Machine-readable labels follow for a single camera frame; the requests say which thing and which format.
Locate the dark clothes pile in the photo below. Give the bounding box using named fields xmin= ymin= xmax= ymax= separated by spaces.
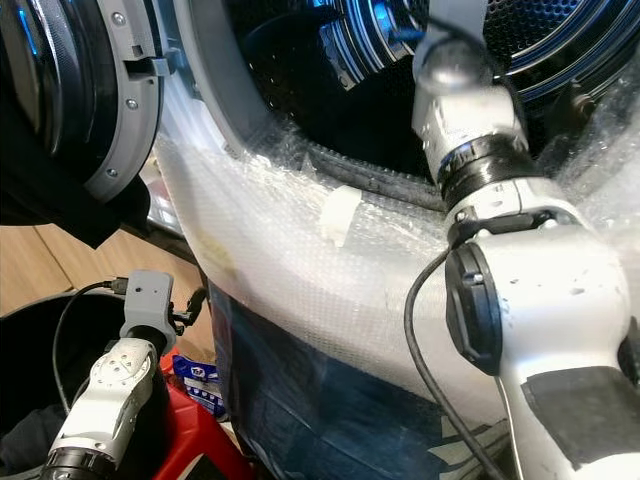
xmin=0 ymin=430 xmax=61 ymax=476

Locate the faded yellow sticker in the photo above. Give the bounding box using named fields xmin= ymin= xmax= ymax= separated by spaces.
xmin=198 ymin=235 xmax=239 ymax=279

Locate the blue and white package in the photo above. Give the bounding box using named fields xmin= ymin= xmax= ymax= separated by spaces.
xmin=172 ymin=355 xmax=227 ymax=419

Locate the clear bubble wrap sheet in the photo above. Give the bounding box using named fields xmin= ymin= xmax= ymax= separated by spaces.
xmin=155 ymin=70 xmax=640 ymax=421

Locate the red plastic container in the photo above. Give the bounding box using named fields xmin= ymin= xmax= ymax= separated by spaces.
xmin=150 ymin=355 xmax=256 ymax=480

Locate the black round laundry basket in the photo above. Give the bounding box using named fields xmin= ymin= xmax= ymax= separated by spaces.
xmin=0 ymin=290 xmax=161 ymax=480

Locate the round grey washer door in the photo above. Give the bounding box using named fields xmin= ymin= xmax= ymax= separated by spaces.
xmin=25 ymin=0 xmax=176 ymax=204

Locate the perforated steel washer drum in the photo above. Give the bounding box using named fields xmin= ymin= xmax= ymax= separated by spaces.
xmin=240 ymin=0 xmax=640 ymax=191

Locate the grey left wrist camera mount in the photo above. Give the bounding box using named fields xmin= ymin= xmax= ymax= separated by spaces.
xmin=120 ymin=270 xmax=178 ymax=346

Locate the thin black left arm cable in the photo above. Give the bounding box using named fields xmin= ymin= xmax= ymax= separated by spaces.
xmin=52 ymin=280 xmax=131 ymax=416

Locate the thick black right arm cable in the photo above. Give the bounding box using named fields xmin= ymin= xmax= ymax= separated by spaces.
xmin=403 ymin=245 xmax=506 ymax=480

